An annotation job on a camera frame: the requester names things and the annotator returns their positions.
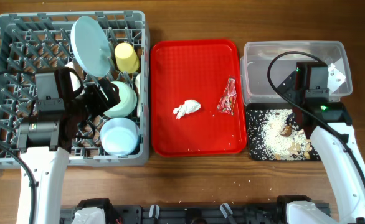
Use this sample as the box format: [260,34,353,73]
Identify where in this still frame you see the light blue food bowl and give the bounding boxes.
[100,118,140,156]

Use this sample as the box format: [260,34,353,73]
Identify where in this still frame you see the light blue plate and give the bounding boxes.
[70,16,111,77]

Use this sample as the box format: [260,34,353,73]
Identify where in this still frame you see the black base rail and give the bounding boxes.
[59,197,330,224]

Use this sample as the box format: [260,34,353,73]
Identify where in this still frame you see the yellow plastic cup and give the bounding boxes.
[115,42,140,73]

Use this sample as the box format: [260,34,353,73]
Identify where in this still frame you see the black tray bin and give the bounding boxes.
[245,102,323,162]

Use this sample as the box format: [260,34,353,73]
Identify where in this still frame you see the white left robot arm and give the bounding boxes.
[17,67,120,223]

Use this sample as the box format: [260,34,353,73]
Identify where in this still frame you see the clear plastic bin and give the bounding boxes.
[240,40,353,105]

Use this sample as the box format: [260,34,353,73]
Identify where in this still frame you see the white plastic fork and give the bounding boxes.
[135,73,141,118]

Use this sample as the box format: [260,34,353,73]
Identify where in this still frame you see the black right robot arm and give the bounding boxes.
[275,61,365,223]

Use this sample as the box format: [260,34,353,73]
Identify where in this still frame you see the spilled rice and scraps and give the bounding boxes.
[247,108,320,161]

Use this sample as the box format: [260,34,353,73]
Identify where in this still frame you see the grey dishwasher rack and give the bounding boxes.
[0,11,151,169]

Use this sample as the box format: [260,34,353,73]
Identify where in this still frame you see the red plastic tray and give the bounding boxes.
[149,39,247,157]

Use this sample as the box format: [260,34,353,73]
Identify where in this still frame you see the red snack wrapper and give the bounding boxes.
[217,78,237,115]

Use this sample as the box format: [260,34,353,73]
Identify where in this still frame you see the white napkin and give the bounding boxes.
[173,100,201,119]

